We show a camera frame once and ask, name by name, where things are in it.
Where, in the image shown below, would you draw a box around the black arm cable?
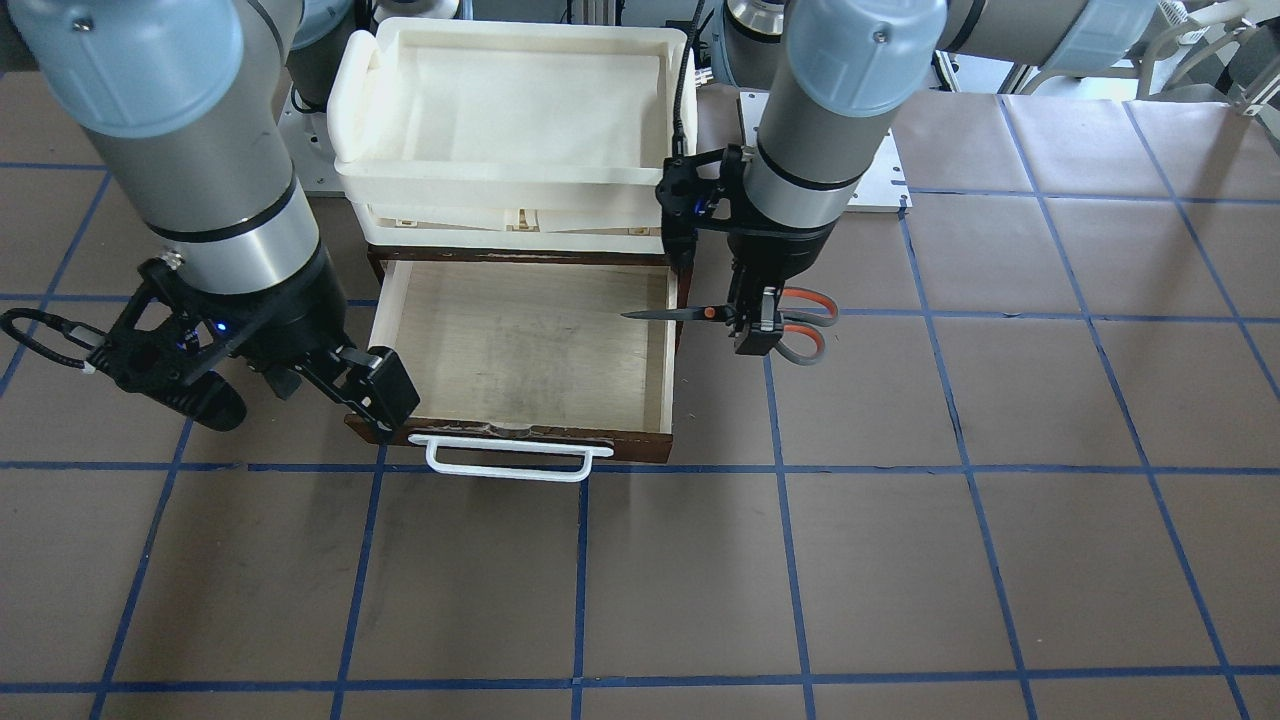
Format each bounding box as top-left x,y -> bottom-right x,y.
0,307 -> 111,377
668,0 -> 707,161

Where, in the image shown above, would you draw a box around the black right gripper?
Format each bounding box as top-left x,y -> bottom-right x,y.
239,247 -> 420,443

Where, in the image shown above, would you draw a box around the grey office chair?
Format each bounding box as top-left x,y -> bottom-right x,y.
998,1 -> 1277,117

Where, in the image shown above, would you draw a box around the white plastic basket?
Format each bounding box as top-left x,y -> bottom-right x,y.
328,17 -> 698,254

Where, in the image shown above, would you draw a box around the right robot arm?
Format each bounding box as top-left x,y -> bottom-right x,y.
3,1 -> 419,442

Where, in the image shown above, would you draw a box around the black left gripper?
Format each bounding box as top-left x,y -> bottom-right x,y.
727,225 -> 833,356

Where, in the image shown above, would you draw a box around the grey orange scissors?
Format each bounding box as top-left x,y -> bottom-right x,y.
623,287 -> 838,366

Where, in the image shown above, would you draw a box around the dark wooden drawer cabinet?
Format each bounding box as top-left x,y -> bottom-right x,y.
369,246 -> 692,391

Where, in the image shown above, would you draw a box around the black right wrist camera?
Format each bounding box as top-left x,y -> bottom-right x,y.
86,258 -> 253,430

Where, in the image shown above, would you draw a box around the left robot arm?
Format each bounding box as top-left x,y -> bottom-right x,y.
718,1 -> 1155,355

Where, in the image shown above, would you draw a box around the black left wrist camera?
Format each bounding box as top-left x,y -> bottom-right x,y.
655,143 -> 742,274

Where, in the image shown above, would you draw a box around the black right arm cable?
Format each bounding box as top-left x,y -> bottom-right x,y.
0,307 -> 111,377

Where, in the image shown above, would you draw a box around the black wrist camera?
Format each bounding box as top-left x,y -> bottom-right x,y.
655,143 -> 742,274
86,258 -> 253,430

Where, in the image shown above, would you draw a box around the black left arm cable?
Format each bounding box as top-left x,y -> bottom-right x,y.
668,0 -> 707,161

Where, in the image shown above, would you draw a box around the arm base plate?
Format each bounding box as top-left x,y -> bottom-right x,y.
739,90 -> 913,213
278,85 -> 346,199

